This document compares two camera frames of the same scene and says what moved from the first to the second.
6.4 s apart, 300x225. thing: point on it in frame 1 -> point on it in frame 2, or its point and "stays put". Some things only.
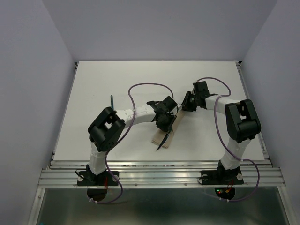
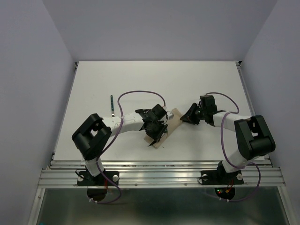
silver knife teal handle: (165, 139) -> (153, 142)
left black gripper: (166, 128) -> (156, 136)
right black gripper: (186, 106) -> (188, 116)
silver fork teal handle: (112, 102) stays put
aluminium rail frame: (257, 173) stays put
